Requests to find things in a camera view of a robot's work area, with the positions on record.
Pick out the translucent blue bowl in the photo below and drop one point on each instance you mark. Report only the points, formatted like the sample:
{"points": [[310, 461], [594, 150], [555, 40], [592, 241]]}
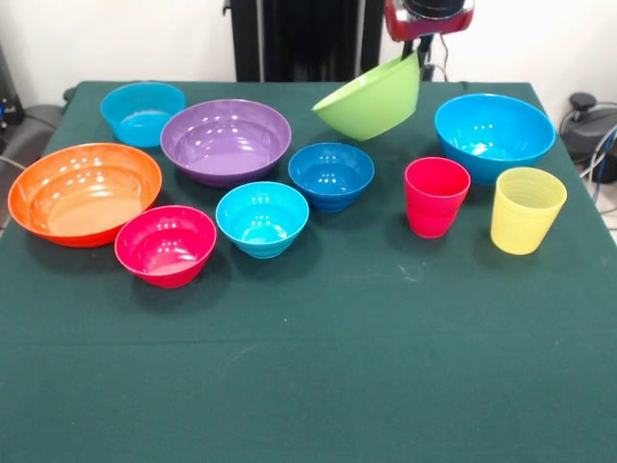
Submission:
{"points": [[137, 113]]}

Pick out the dark green table cloth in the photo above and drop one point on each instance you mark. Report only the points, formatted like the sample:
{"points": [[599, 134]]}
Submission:
{"points": [[308, 362]]}

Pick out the small cyan bowl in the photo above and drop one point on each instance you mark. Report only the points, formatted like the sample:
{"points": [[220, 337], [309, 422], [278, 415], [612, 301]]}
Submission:
{"points": [[262, 219]]}

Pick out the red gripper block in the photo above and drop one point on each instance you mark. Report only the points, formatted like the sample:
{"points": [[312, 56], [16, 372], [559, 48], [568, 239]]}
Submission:
{"points": [[400, 26]]}

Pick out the green bowl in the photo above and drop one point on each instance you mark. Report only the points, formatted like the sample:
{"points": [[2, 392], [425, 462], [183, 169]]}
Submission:
{"points": [[376, 106]]}

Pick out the grey round floor base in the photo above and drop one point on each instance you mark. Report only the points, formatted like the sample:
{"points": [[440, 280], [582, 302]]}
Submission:
{"points": [[593, 125], [34, 120]]}

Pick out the orange bowl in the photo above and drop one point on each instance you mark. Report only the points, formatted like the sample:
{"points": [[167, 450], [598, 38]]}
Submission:
{"points": [[82, 193]]}

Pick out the purple bowl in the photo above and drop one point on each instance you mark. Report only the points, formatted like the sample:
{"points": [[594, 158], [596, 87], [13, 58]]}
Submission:
{"points": [[226, 144]]}

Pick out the large blue bowl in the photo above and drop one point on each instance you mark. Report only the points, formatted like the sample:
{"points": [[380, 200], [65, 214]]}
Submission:
{"points": [[494, 130]]}

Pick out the small dark blue bowl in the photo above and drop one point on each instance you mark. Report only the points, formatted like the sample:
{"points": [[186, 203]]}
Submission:
{"points": [[330, 176]]}

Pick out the pink cup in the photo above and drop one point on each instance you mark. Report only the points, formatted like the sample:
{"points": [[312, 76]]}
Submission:
{"points": [[436, 207]]}

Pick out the dark equipment unit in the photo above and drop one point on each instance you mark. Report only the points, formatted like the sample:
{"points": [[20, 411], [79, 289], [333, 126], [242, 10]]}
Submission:
{"points": [[8, 106]]}

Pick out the yellow cup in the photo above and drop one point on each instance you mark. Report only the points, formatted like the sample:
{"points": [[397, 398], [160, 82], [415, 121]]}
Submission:
{"points": [[528, 217]]}

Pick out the pink bowl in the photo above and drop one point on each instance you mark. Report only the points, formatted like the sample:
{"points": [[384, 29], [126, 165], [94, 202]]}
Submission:
{"points": [[165, 246]]}

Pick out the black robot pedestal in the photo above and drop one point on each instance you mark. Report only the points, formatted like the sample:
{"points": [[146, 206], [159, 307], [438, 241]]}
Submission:
{"points": [[308, 38]]}

